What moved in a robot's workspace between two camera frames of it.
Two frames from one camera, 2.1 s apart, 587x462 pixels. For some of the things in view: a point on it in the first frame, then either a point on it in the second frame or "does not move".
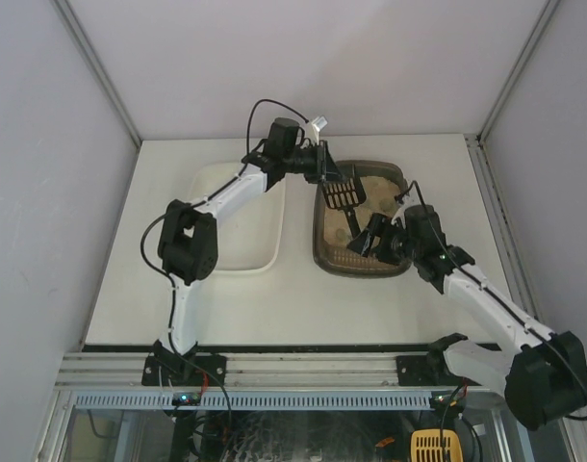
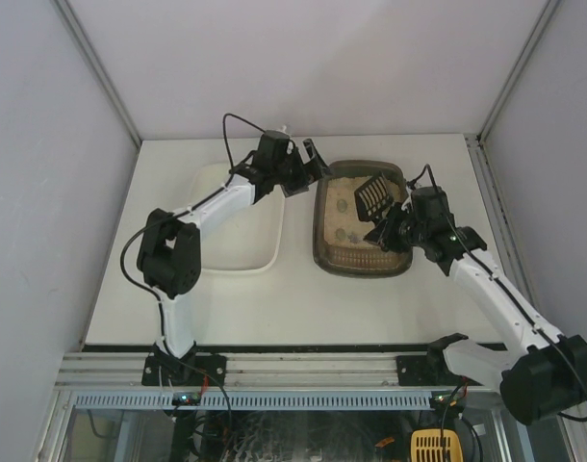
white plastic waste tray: x=250 y=236 does not move
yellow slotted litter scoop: x=425 y=446 does not move
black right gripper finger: x=361 y=244 -> x=375 y=234
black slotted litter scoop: x=344 y=194 -> x=372 y=197
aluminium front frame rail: x=245 y=369 does not move
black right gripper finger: x=376 y=225 -> x=393 y=223
